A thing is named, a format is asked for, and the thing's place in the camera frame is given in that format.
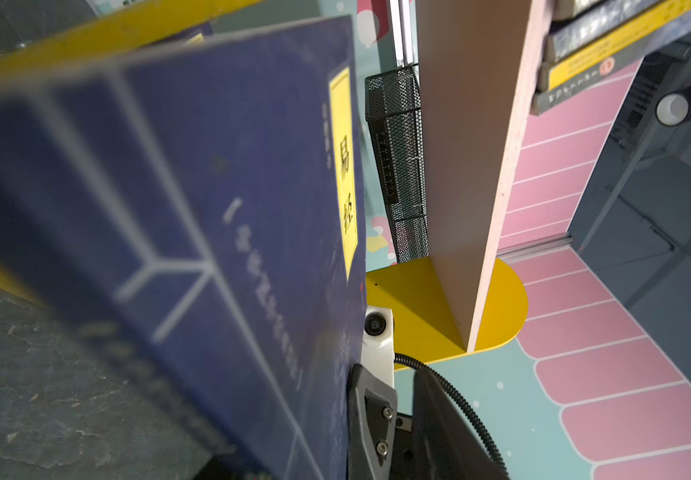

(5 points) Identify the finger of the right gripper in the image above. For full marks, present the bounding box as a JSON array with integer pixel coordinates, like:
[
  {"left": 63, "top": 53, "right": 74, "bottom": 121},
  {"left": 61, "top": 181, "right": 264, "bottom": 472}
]
[{"left": 347, "top": 364, "right": 397, "bottom": 480}]

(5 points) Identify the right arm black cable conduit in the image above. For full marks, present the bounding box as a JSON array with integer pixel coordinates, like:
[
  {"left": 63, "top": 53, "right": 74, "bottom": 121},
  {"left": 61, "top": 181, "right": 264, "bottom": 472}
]
[{"left": 392, "top": 352, "right": 509, "bottom": 475}]

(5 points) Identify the yellow pink blue bookshelf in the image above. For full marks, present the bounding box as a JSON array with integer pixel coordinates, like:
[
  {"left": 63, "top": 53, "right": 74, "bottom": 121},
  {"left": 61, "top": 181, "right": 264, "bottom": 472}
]
[{"left": 0, "top": 1, "right": 553, "bottom": 353}]

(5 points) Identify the black wolf book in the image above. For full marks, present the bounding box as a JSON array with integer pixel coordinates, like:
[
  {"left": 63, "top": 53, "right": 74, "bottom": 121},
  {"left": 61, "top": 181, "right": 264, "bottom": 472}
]
[{"left": 531, "top": 11, "right": 691, "bottom": 116}]

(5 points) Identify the black mesh wire basket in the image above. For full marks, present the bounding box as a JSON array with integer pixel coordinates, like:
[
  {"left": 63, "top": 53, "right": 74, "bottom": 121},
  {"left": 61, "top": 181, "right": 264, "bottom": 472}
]
[{"left": 365, "top": 64, "right": 429, "bottom": 263}]

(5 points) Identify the yellow cartoon boy book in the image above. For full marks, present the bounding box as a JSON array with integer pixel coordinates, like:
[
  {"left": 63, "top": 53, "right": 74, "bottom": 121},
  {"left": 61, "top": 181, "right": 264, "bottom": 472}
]
[{"left": 537, "top": 1, "right": 691, "bottom": 92}]

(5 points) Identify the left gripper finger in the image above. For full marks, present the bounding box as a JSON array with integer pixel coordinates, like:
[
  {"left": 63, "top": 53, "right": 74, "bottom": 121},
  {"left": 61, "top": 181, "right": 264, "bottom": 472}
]
[{"left": 413, "top": 370, "right": 507, "bottom": 480}]

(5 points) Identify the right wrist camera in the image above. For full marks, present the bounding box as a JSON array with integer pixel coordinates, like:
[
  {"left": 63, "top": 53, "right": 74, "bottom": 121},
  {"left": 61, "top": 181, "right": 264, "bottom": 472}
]
[{"left": 361, "top": 306, "right": 395, "bottom": 388}]

